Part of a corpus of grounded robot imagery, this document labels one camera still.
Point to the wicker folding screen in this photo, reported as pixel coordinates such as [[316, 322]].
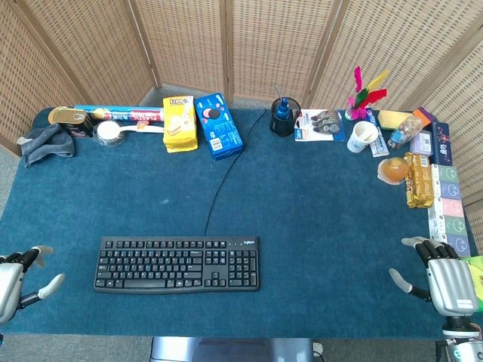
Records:
[[241, 49]]

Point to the gold biscuit pack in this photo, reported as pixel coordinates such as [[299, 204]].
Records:
[[419, 181]]

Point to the plastic wrap box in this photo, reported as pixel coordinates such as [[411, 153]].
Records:
[[124, 113]]

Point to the blue table mat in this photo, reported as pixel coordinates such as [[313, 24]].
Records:
[[234, 211]]

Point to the pastel smiley face box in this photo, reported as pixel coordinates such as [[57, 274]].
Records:
[[449, 209]]

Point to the toothpaste tube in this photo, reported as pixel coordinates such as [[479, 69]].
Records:
[[377, 135]]

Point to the dark blue patterned box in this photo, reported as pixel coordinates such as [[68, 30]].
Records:
[[442, 144]]

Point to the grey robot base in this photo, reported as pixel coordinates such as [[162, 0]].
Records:
[[232, 349]]

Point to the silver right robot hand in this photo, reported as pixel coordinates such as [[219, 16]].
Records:
[[449, 283]]

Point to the grey folded cloth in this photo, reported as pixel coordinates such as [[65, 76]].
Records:
[[47, 145]]

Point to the white paper cup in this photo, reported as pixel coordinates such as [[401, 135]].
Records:
[[361, 137]]

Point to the colourful feather shuttlecock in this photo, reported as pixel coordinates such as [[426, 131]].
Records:
[[362, 99]]

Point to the orange purple box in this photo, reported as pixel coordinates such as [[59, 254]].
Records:
[[423, 115]]

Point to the clear plastic bottle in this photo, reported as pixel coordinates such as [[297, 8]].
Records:
[[405, 132]]

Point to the white measuring scoop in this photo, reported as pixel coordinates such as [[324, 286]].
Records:
[[111, 132]]

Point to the black pen holder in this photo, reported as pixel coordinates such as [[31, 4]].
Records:
[[282, 122]]

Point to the blue cookie box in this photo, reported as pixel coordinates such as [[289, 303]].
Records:
[[219, 126]]

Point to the yellow sponge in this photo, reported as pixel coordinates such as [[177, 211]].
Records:
[[392, 118]]

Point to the black computer keyboard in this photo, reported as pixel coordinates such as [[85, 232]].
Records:
[[177, 264]]

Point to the blue pen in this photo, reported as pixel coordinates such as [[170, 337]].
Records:
[[282, 107]]

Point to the yellow snack box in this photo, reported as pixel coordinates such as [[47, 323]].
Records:
[[179, 124]]

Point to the correction tape blister pack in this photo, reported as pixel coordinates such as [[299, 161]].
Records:
[[320, 125]]

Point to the gold tin can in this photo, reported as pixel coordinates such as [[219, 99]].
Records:
[[69, 120]]

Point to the small lilac box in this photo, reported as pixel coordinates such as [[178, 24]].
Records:
[[421, 143]]

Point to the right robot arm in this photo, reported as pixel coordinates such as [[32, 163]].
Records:
[[461, 339]]

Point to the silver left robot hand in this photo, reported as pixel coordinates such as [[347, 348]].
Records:
[[8, 279]]

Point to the green snack bag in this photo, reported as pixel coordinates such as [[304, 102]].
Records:
[[476, 275]]

